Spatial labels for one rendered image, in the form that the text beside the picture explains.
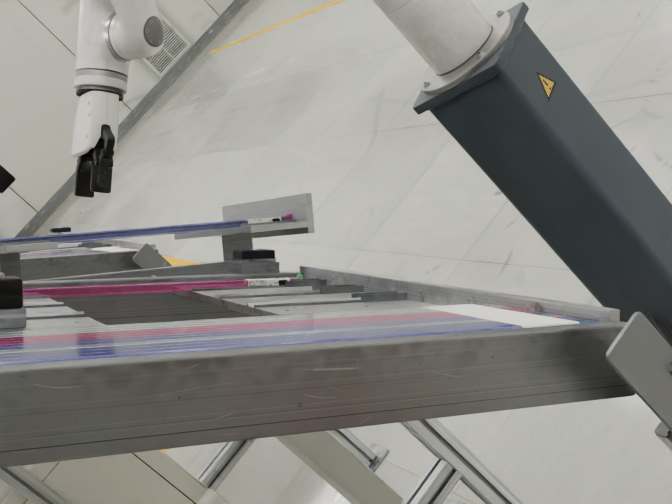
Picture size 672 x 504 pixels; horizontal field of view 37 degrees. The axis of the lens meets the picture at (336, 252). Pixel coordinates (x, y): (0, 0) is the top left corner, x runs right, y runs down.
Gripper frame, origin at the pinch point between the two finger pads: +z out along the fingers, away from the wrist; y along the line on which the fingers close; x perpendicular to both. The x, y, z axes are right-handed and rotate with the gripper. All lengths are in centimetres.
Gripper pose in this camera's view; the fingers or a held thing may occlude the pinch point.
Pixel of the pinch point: (92, 188)
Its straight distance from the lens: 166.5
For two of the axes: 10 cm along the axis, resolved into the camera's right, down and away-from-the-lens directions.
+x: 8.7, 0.9, 4.9
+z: -0.6, 10.0, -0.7
